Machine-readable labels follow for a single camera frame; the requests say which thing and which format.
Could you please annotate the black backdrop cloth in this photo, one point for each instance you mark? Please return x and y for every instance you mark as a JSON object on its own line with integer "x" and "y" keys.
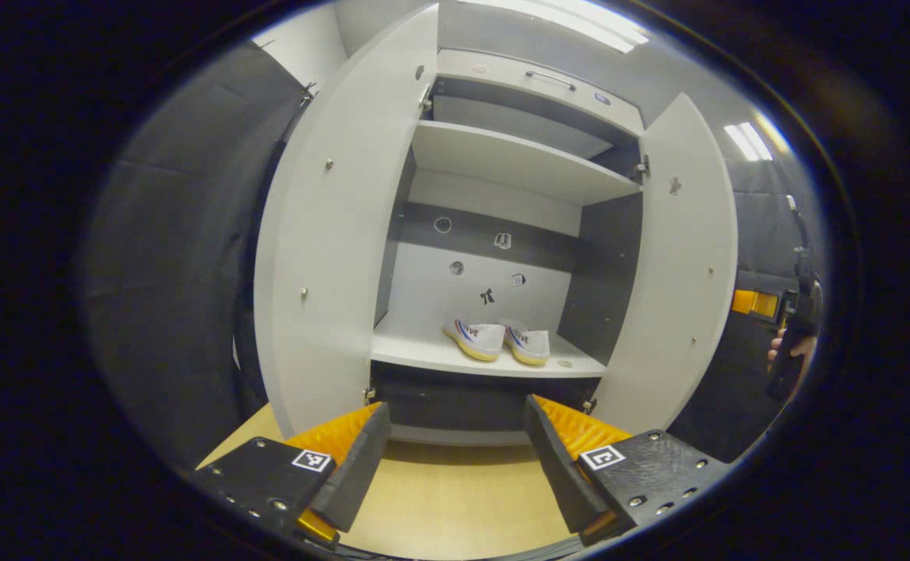
{"x": 167, "y": 257}

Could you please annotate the long ceiling light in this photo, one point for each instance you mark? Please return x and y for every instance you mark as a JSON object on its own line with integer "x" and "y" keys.
{"x": 564, "y": 23}

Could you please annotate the small ceiling light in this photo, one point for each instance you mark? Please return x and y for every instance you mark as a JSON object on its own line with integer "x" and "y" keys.
{"x": 747, "y": 142}

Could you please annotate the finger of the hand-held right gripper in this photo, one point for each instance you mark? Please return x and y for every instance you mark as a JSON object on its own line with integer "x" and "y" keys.
{"x": 753, "y": 302}

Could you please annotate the white canvas shoe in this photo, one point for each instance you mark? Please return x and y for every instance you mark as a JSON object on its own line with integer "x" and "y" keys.
{"x": 531, "y": 345}
{"x": 477, "y": 339}

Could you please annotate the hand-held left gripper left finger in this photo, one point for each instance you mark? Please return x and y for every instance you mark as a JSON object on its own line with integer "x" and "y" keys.
{"x": 358, "y": 475}

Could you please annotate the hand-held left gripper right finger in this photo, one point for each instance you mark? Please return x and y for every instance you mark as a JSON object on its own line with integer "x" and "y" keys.
{"x": 560, "y": 475}

